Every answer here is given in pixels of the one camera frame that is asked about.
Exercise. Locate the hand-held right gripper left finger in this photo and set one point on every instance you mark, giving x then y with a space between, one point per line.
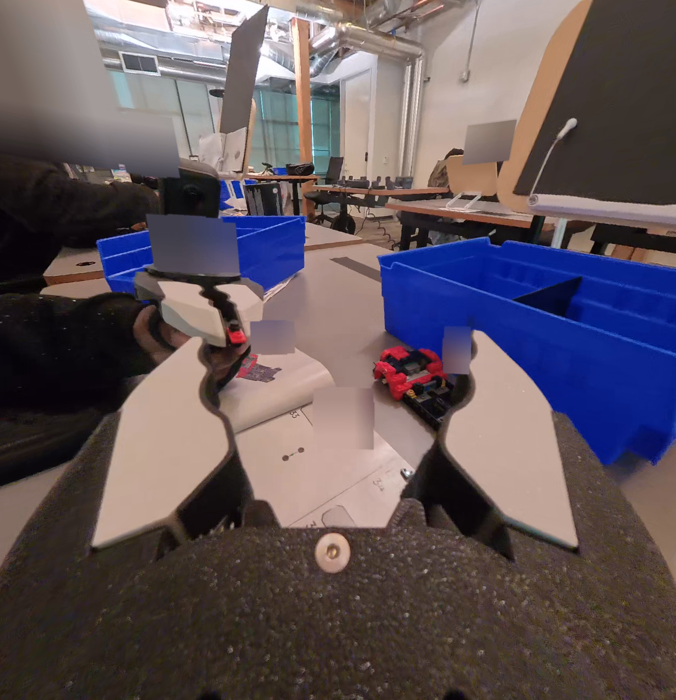
163 437

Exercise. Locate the blue plastic bin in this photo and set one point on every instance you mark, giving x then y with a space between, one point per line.
272 246

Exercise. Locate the lego instruction booklet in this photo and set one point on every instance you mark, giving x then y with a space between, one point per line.
283 481

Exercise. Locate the vertical silver pipes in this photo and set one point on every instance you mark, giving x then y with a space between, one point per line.
411 109

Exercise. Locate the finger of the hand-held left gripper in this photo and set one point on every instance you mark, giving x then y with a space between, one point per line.
190 314
249 303

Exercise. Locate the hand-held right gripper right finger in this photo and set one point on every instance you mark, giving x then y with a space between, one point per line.
507 448

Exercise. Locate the dark grey tape strip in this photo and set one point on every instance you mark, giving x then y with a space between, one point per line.
357 268

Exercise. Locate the white desk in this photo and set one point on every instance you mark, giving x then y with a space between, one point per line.
605 210

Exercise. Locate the red black lego car model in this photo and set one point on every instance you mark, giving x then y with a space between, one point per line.
409 372

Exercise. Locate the wooden-edged desk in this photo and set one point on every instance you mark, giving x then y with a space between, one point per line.
381 190
458 210

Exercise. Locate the tan board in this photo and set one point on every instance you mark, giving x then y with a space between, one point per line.
472 175

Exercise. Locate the small red lego piece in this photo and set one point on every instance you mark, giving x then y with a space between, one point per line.
236 337

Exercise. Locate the black office chair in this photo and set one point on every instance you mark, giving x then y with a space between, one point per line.
332 169

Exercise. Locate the wooden post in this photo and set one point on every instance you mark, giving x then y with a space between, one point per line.
302 109

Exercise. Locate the silver air duct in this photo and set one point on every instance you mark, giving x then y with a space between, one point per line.
370 44

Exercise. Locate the wall vent grille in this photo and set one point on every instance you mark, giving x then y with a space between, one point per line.
139 63

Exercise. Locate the white laptop stand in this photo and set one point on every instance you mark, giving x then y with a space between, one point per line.
463 199

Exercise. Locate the blue bin with black divider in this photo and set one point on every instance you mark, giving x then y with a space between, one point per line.
507 339

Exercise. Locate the person's left hand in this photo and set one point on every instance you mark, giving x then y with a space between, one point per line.
157 336

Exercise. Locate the large black panel board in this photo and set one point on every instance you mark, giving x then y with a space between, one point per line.
616 98

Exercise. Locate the person's left forearm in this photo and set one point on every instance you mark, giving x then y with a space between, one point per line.
59 350

